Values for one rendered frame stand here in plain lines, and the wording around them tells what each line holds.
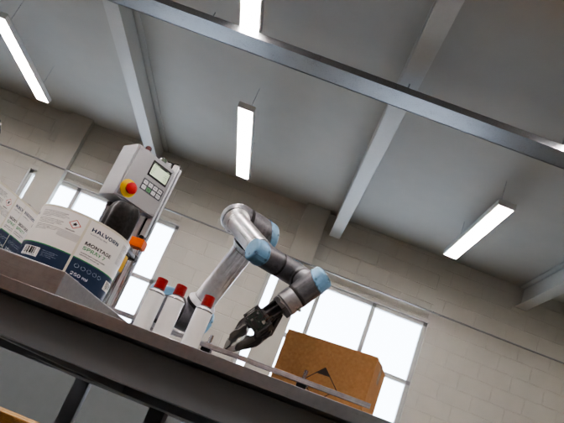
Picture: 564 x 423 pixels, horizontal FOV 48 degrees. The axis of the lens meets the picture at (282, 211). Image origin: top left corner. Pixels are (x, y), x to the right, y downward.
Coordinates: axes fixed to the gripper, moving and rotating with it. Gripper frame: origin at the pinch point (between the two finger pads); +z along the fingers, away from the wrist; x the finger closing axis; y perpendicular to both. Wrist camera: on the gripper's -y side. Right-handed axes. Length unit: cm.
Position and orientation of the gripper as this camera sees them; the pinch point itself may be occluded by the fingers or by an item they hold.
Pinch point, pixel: (228, 347)
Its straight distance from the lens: 187.8
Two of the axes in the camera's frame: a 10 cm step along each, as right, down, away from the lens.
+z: -8.1, 5.6, -2.0
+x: 5.9, 7.2, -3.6
